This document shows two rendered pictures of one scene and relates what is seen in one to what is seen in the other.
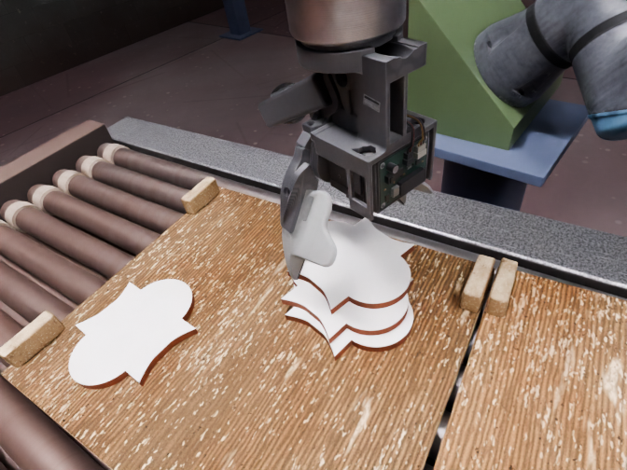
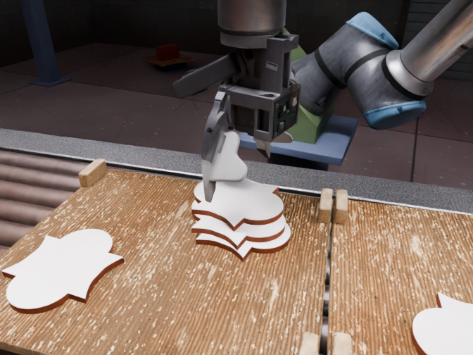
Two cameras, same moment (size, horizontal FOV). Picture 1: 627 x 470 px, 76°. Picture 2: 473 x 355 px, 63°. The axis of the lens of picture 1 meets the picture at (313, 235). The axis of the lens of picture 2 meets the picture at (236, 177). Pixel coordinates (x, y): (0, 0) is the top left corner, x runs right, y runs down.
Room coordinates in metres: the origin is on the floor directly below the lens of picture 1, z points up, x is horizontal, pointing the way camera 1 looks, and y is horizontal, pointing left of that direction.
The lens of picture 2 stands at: (-0.13, 0.15, 1.27)
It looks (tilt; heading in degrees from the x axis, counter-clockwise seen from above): 30 degrees down; 337
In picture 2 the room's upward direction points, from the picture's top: straight up
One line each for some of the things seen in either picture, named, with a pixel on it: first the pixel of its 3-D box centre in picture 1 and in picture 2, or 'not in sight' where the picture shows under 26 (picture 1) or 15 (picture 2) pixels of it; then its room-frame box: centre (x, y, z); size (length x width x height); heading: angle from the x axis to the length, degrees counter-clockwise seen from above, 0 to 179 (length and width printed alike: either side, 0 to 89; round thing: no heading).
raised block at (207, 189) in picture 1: (201, 195); (93, 172); (0.49, 0.15, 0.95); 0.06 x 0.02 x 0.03; 142
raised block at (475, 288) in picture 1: (478, 283); (325, 205); (0.25, -0.16, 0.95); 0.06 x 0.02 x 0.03; 142
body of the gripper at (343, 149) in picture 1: (360, 119); (255, 84); (0.28, -0.05, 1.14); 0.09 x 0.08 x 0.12; 33
